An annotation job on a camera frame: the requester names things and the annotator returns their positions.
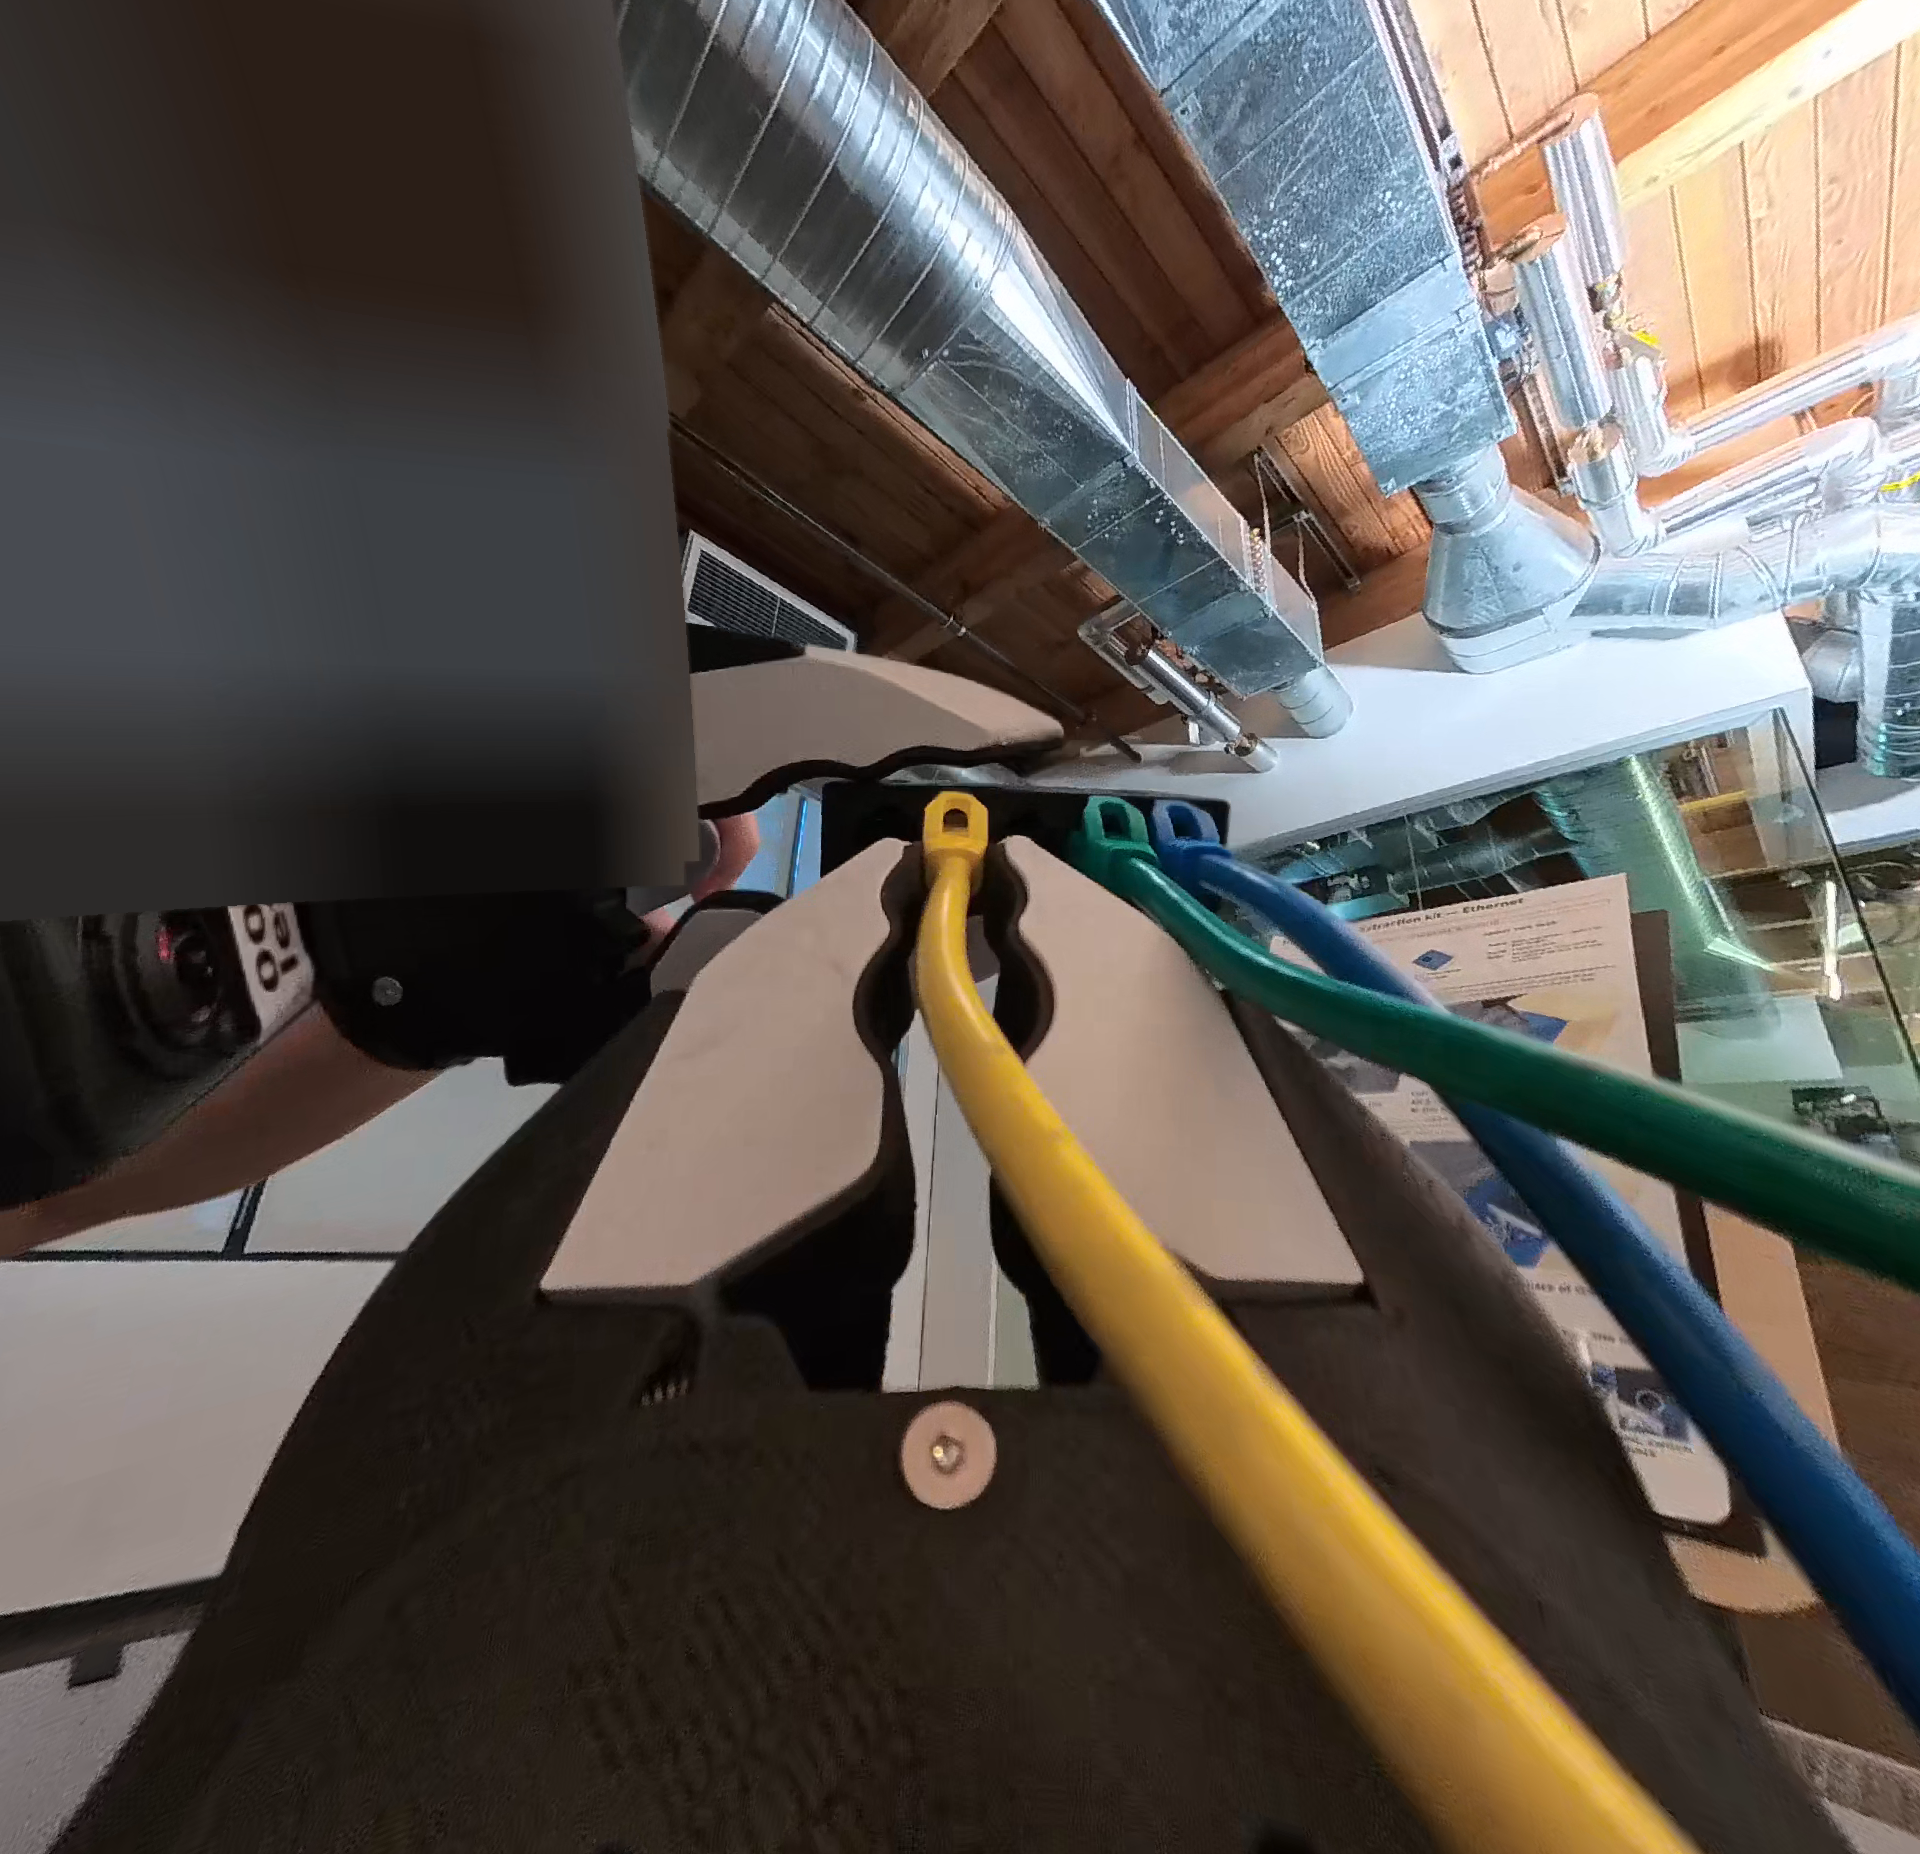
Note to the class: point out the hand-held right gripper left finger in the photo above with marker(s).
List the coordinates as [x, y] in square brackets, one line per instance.
[735, 1134]

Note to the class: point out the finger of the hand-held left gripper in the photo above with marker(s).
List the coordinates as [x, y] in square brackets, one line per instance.
[707, 941]
[842, 706]

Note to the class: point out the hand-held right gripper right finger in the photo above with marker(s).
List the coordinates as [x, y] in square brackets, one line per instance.
[1202, 1134]

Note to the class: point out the black network switch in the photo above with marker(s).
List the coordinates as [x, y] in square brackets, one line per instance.
[870, 812]

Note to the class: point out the person's left forearm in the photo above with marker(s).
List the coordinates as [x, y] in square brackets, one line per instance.
[179, 1163]

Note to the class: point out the person's left hand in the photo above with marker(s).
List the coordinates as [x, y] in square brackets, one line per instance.
[726, 853]

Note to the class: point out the white air vent grille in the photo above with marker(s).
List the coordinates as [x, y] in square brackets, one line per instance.
[759, 596]

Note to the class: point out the printed instruction sheet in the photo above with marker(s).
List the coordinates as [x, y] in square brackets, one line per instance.
[1514, 970]

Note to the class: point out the wooden board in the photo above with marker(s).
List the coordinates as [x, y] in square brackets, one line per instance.
[1763, 1361]

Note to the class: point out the insulated silver pipes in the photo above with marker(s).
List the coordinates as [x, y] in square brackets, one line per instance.
[1697, 579]

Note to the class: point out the round metal air duct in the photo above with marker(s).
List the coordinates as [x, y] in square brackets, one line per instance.
[842, 204]

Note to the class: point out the foil covered rectangular duct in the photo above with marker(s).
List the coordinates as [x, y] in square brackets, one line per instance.
[1321, 160]

